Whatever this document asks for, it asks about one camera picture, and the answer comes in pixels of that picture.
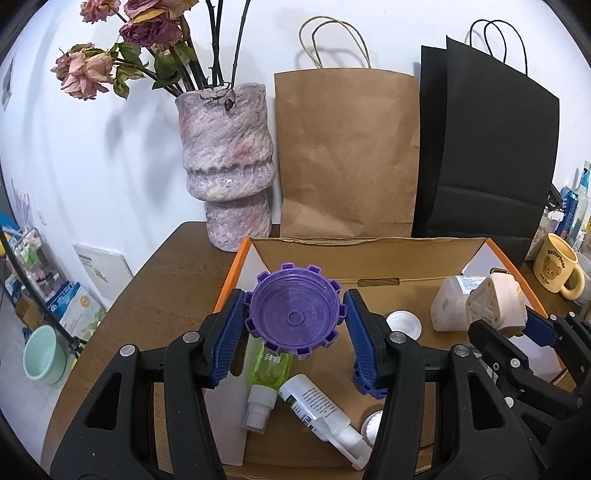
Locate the cluttered storage rack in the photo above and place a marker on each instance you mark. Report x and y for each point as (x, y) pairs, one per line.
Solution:
(32, 263)

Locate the mottled purple vase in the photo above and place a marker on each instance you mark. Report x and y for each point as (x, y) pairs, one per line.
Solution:
(226, 152)

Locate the cream plug adapter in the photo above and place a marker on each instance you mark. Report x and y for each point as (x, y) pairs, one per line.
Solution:
(494, 300)

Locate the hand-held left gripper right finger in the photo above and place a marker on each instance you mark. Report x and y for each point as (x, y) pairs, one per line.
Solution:
(364, 341)

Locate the red cardboard box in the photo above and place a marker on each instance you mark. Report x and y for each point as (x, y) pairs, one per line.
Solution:
(323, 263)

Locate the clear container with black clips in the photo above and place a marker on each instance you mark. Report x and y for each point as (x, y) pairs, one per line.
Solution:
(549, 230)

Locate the clear cotton swab box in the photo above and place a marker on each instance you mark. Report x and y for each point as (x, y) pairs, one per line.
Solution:
(450, 307)

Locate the black paper bag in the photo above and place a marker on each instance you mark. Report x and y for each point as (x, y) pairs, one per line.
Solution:
(489, 152)

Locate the pale green plastic basin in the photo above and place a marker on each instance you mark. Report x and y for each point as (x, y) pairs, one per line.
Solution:
(44, 355)

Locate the black light stand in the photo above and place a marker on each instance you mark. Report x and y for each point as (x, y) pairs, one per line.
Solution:
(46, 318)

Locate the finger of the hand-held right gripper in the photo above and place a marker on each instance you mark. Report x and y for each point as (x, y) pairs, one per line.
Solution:
(508, 364)
(540, 327)

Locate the dried pink flowers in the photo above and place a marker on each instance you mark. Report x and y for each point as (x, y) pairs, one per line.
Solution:
(147, 27)

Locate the white flat box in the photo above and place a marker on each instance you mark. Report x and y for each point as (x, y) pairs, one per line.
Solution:
(101, 272)

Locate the blue and white package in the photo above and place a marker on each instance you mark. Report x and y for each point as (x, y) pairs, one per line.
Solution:
(74, 309)

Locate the purple notched cap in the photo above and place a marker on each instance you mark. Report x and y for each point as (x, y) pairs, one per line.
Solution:
(295, 314)

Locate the yellow bear mug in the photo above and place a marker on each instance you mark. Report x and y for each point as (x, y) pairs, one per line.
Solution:
(554, 267)

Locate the brown paper bag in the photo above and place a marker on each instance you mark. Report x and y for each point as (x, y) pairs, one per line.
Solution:
(346, 152)

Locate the clear plastic bottle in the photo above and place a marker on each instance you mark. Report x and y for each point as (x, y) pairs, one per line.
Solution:
(582, 194)

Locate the white nasal spray bottle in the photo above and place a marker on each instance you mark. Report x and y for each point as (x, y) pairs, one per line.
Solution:
(309, 399)

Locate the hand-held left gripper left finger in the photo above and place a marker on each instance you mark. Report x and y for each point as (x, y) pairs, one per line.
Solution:
(226, 337)

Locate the green spray bottle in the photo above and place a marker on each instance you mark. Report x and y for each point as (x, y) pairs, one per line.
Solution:
(270, 369)

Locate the white plastic bottle cap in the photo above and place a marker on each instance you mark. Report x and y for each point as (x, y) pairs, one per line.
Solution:
(406, 325)
(371, 427)

